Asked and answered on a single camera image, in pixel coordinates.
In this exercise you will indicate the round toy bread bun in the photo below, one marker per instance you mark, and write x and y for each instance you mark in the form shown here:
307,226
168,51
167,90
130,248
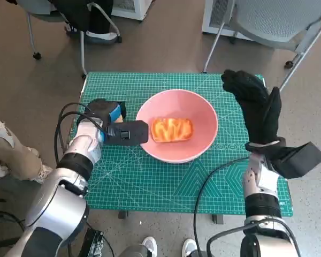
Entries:
119,119

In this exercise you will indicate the person in black clothing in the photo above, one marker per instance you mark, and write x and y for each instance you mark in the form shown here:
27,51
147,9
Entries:
88,16

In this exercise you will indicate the white sneaker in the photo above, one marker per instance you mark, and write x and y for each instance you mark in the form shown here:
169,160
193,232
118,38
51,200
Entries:
149,245
188,247

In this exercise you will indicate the white cabinet with grille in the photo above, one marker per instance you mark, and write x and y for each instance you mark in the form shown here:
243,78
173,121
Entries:
206,21
141,8

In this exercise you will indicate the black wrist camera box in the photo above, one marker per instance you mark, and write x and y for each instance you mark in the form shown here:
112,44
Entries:
299,160
125,134

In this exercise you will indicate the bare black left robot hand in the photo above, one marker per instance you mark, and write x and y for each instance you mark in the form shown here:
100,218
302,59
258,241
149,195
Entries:
101,109

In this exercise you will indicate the green cutting mat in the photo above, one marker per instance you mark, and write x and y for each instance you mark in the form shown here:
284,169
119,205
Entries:
139,182

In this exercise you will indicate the black table bracket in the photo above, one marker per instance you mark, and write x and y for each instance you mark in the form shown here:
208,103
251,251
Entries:
123,214
218,219

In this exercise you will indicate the long braided toy bread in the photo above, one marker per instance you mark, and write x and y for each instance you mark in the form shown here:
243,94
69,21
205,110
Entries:
172,129

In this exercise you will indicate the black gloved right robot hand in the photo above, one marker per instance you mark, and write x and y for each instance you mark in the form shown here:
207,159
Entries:
259,112

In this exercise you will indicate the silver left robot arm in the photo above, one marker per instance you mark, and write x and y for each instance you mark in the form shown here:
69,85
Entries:
59,206

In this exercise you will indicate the grey mesh chair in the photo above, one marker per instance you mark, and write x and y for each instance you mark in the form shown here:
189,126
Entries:
278,21

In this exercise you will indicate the grey office chair on wheels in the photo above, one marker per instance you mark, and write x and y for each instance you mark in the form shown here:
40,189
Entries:
83,53

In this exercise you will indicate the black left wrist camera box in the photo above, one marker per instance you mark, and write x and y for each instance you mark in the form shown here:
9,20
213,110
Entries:
125,134

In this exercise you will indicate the pink bowl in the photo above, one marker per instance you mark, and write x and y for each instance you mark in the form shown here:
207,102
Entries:
182,104

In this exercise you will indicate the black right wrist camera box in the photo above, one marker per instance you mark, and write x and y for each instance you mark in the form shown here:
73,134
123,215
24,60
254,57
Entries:
299,160

